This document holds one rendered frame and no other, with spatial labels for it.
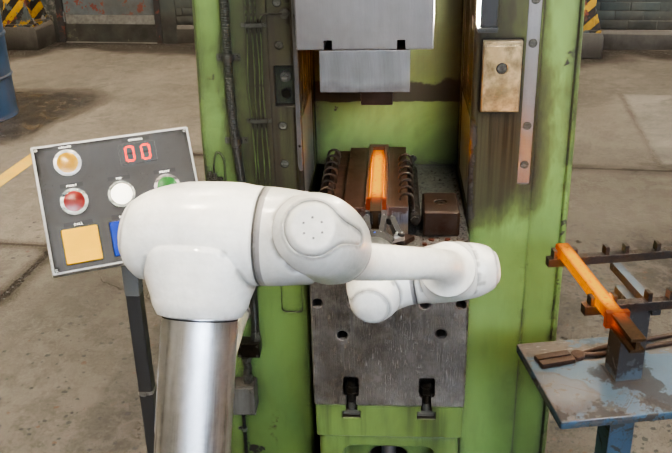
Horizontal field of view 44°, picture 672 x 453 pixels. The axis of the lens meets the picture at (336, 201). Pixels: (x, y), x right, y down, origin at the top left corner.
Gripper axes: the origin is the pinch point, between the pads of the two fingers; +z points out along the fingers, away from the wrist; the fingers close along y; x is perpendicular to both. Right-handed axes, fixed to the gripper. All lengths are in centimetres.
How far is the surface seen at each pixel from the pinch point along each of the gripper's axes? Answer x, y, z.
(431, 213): -2.7, 13.0, 5.2
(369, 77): 30.1, -1.4, 6.0
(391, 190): -1.4, 3.6, 15.4
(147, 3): -77, -230, 630
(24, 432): -101, -118, 42
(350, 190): -1.6, -6.5, 15.8
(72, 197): 10, -65, -14
